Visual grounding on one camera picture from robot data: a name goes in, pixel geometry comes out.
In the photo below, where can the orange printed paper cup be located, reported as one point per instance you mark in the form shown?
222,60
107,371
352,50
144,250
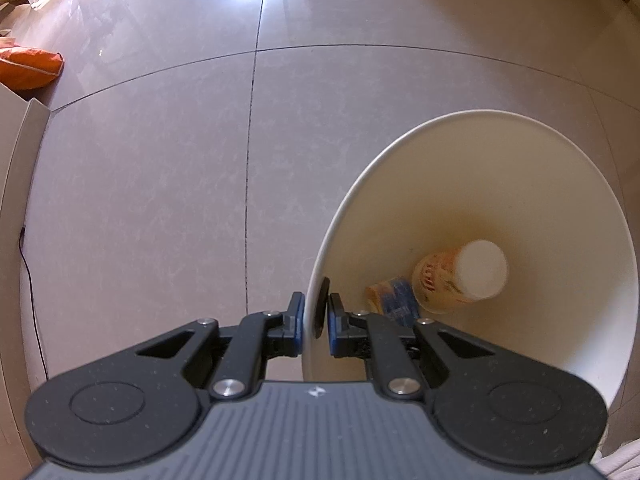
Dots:
475,272

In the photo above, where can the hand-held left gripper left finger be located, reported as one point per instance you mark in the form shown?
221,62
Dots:
299,325

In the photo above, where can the orange bag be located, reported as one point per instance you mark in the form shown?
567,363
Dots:
27,67

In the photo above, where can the white cabinet panel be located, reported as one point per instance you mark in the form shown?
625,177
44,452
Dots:
15,170

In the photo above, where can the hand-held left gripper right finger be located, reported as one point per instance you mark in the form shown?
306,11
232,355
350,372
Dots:
330,336

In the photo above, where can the blue and orange snack packet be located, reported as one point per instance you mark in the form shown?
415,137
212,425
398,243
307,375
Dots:
395,297

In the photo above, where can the white plastic bin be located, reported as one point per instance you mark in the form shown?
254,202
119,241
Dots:
560,240

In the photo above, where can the white cloth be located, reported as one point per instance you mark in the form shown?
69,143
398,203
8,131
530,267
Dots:
622,462

